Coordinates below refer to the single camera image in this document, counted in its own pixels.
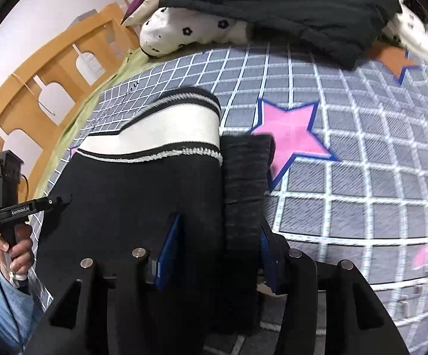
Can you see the white flower print quilt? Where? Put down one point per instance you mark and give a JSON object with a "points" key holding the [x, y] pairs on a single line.
{"points": [[409, 27]]}

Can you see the black pants white stripe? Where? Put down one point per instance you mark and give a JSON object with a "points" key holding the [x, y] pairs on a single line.
{"points": [[125, 183]]}

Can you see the green bed sheet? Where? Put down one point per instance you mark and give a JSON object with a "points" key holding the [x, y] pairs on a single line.
{"points": [[73, 118]]}

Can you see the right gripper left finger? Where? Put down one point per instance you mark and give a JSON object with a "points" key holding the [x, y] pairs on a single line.
{"points": [[142, 302]]}

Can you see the colourful patterned pillow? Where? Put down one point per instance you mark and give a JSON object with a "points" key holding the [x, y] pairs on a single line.
{"points": [[138, 12]]}

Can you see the grey grid star blanket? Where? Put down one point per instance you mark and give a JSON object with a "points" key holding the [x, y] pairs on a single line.
{"points": [[369, 205]]}

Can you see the left hand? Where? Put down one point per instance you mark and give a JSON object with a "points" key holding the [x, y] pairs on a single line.
{"points": [[20, 258]]}

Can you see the wooden bed frame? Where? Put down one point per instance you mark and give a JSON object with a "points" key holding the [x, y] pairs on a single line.
{"points": [[26, 26]]}

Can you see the white flower print bolster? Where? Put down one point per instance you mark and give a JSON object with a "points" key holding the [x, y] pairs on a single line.
{"points": [[170, 29]]}

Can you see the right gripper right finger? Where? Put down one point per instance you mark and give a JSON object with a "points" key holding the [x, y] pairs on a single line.
{"points": [[289, 271]]}

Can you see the black garment pile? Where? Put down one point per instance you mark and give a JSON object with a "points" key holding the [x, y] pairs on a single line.
{"points": [[340, 29]]}

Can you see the blue denim sleeve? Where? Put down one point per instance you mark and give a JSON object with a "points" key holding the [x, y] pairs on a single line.
{"points": [[27, 312]]}

